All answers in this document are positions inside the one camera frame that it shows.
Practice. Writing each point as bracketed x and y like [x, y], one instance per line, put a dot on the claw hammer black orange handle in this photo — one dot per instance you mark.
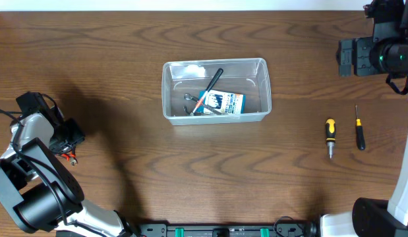
[212, 83]

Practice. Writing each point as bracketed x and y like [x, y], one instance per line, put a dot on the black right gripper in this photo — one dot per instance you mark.
[364, 66]

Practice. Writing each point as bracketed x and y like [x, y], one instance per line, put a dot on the red black handled pliers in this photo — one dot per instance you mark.
[70, 157]

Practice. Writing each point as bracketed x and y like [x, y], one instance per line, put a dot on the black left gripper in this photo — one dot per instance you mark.
[77, 135]

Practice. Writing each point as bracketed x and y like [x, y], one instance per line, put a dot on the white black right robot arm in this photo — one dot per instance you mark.
[385, 52]

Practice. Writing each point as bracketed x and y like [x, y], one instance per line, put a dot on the slim yellow black screwdriver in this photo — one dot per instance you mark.
[360, 141]

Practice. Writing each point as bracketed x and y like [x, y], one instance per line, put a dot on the silver double ring wrench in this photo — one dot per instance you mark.
[190, 97]

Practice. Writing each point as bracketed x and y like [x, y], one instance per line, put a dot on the black mounting rail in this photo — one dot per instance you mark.
[283, 227]

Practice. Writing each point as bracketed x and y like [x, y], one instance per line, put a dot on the blue white bit set box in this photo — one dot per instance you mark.
[225, 102]

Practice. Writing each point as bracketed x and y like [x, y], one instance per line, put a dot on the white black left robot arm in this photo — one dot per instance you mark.
[36, 189]

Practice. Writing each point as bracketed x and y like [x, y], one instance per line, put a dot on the clear plastic container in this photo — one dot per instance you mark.
[244, 76]

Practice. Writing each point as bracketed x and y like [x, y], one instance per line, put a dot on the stubby yellow black screwdriver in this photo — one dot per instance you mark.
[330, 130]

